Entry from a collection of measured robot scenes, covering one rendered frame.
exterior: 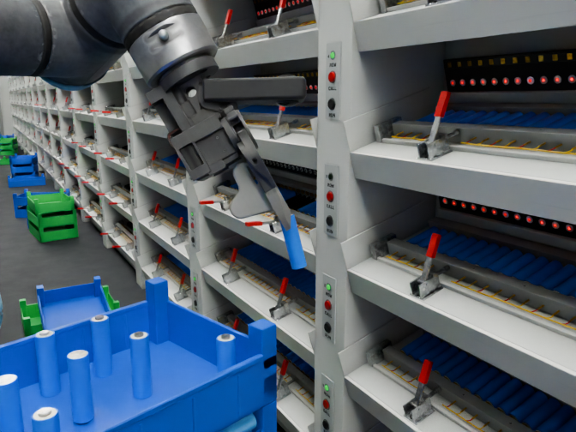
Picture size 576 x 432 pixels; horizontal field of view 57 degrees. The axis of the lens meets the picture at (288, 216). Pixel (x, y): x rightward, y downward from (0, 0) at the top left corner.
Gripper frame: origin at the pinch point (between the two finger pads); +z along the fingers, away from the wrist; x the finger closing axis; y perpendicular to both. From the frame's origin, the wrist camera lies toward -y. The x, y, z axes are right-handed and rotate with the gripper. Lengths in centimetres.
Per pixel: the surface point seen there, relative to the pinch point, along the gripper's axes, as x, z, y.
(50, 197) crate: -260, -59, 115
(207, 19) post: -82, -49, -8
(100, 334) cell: 7.2, 0.6, 22.8
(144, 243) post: -155, -7, 54
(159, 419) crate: 20.3, 7.5, 17.0
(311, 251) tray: -36.5, 10.9, -1.0
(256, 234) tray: -57, 5, 8
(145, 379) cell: 10.9, 6.1, 19.9
